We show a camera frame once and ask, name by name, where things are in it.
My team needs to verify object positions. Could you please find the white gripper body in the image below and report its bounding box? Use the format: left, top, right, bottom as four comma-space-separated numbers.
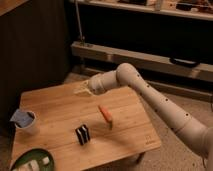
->
88, 76, 103, 94

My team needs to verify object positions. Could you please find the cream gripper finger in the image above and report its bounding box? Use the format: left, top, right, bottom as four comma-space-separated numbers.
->
73, 81, 91, 96

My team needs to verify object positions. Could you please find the black and white eraser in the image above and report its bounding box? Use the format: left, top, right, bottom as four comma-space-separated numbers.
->
75, 124, 90, 145

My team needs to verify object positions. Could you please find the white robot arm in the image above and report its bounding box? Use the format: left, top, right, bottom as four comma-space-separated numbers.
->
74, 63, 213, 171

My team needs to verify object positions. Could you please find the orange toy carrot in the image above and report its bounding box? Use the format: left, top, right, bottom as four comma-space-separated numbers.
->
98, 105, 113, 128

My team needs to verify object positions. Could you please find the wooden shelf beam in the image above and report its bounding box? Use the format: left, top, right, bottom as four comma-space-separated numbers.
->
71, 41, 213, 82

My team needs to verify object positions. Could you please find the low wooden table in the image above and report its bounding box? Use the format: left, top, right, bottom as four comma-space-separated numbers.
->
12, 83, 161, 171

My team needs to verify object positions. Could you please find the metal pole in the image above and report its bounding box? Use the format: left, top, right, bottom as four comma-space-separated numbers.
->
74, 0, 85, 44

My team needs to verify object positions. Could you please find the blue cloth in cup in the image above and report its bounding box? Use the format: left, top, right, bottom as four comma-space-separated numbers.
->
10, 109, 32, 127

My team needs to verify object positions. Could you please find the white cup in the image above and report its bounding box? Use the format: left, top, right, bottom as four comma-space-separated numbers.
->
15, 111, 39, 135

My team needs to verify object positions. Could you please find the white cube on plate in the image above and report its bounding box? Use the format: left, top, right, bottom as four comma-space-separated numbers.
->
42, 157, 50, 165

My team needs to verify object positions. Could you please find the green plate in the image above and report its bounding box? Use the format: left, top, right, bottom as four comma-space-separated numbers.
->
10, 148, 55, 171

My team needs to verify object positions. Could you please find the white block on plate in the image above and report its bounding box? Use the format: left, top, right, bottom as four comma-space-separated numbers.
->
27, 160, 39, 171

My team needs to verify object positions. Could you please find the black handle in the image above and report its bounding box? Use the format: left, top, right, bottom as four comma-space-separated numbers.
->
169, 57, 201, 68

